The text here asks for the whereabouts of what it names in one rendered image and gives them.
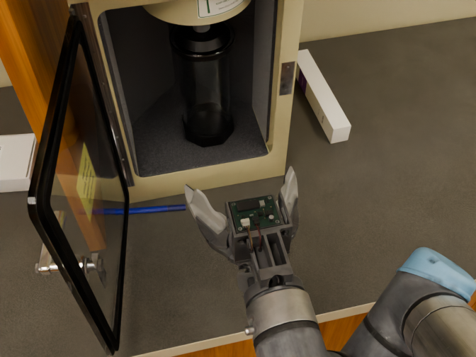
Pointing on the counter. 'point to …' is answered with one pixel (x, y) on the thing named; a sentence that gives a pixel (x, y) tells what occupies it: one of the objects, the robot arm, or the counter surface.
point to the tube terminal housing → (276, 161)
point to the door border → (48, 221)
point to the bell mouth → (196, 10)
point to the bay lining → (117, 64)
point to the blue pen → (157, 209)
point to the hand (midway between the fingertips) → (238, 178)
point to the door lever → (45, 263)
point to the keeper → (287, 78)
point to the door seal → (53, 180)
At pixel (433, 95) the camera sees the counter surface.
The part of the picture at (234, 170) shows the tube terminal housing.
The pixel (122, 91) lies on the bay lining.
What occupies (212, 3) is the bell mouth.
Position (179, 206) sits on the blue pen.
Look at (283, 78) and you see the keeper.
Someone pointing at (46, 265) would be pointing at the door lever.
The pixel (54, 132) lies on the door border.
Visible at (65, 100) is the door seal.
